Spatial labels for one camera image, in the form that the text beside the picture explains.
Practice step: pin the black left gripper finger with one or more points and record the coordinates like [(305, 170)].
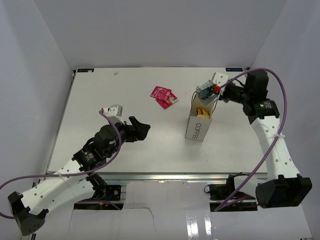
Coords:
[(135, 123), (141, 130)]

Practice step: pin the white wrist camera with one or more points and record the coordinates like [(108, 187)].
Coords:
[(218, 78), (113, 113)]

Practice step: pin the white coffee paper bag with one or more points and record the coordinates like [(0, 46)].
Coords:
[(197, 127)]

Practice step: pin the pink candy packet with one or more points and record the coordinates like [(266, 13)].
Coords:
[(172, 99), (161, 93)]

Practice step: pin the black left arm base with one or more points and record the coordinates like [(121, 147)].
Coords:
[(111, 193)]

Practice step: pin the aluminium table front rail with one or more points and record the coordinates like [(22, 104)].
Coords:
[(164, 176)]

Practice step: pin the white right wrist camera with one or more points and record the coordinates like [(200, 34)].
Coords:
[(218, 78)]

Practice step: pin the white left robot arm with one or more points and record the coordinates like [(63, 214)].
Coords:
[(75, 181)]

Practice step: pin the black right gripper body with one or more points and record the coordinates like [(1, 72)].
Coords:
[(234, 93)]

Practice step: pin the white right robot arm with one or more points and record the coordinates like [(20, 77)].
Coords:
[(275, 182)]

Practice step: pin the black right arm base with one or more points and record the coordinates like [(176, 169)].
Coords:
[(219, 192)]

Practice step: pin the yellow snack bar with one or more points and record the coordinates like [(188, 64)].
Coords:
[(201, 112)]

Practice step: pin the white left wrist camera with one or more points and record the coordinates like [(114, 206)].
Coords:
[(113, 113)]

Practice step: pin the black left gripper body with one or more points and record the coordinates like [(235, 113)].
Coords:
[(126, 134)]

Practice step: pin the silver blue snack packet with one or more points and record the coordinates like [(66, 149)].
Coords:
[(206, 93)]

